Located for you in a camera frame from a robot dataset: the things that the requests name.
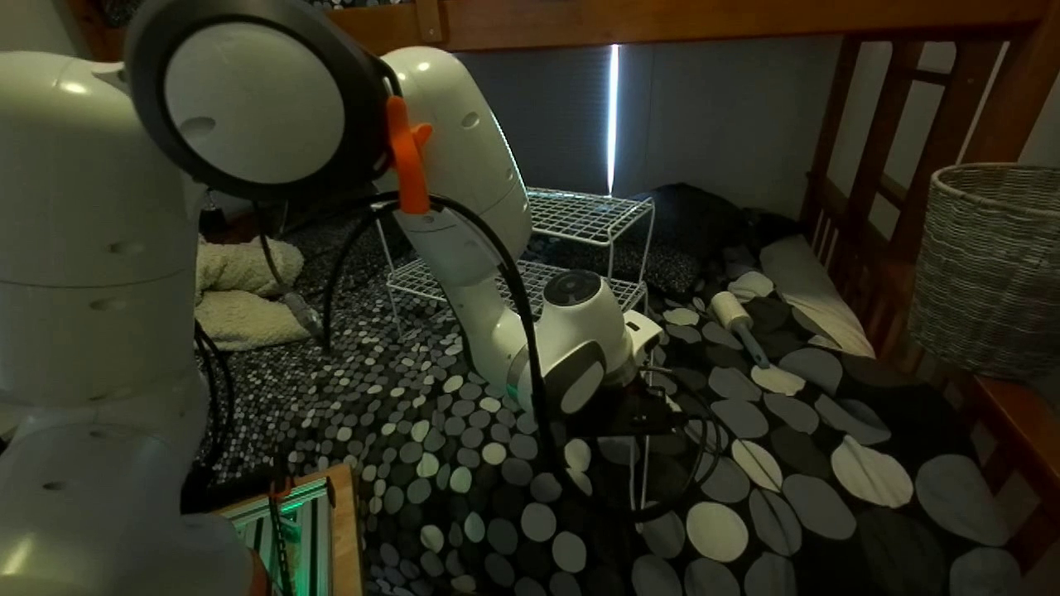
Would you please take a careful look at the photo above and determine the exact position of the grey woven laundry basket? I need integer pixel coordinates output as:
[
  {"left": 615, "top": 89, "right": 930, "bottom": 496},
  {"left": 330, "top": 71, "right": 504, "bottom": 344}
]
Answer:
[{"left": 906, "top": 158, "right": 1060, "bottom": 385}]

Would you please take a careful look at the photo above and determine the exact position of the black grey dotted duvet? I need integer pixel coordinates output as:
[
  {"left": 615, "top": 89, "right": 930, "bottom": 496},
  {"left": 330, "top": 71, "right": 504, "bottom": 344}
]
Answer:
[{"left": 185, "top": 209, "right": 1060, "bottom": 596}]

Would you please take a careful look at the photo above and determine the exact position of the white flat pillow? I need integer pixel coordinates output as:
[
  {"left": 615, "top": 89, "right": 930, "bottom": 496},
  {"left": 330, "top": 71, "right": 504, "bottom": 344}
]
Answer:
[{"left": 757, "top": 231, "right": 879, "bottom": 360}]

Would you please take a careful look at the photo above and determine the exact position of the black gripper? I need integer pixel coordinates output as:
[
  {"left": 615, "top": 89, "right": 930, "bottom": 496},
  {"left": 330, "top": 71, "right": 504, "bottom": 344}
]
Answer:
[{"left": 592, "top": 377, "right": 692, "bottom": 444}]

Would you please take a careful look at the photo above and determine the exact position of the beige crumpled towel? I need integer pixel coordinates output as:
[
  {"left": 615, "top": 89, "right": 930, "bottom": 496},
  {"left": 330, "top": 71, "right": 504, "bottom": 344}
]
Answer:
[{"left": 194, "top": 236, "right": 324, "bottom": 354}]

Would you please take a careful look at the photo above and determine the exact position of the white wire shoe rack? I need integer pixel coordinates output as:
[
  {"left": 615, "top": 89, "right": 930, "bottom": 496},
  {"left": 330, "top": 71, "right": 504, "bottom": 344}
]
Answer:
[{"left": 375, "top": 182, "right": 659, "bottom": 317}]

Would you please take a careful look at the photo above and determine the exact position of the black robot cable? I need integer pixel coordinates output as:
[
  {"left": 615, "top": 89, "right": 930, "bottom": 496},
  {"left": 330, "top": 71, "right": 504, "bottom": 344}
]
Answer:
[{"left": 192, "top": 187, "right": 721, "bottom": 525}]

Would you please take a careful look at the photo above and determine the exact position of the orange cable clip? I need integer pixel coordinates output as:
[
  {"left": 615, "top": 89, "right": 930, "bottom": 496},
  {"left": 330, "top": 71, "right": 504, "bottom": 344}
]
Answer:
[{"left": 380, "top": 96, "right": 436, "bottom": 219}]

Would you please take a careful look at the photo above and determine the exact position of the brown wooden footboard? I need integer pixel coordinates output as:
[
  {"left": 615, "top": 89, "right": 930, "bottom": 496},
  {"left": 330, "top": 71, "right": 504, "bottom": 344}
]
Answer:
[{"left": 954, "top": 368, "right": 1060, "bottom": 576}]

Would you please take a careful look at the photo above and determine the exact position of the wooden box with green light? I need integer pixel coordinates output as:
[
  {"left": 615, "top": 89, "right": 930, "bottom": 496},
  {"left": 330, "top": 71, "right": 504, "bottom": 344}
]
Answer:
[{"left": 213, "top": 460, "right": 366, "bottom": 596}]

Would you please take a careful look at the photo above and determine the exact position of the grey window blind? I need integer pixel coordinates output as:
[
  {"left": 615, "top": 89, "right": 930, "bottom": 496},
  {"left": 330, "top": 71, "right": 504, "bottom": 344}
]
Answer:
[{"left": 458, "top": 40, "right": 840, "bottom": 219}]

